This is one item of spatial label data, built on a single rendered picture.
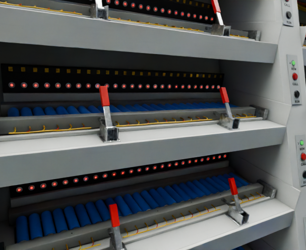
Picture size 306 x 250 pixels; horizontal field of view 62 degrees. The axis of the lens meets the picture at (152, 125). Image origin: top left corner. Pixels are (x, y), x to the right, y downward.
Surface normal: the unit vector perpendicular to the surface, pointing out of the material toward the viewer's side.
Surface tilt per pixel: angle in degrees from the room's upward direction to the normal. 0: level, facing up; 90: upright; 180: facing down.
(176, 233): 22
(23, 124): 112
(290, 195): 90
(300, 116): 90
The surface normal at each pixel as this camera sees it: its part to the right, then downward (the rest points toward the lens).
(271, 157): -0.88, 0.07
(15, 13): 0.47, 0.31
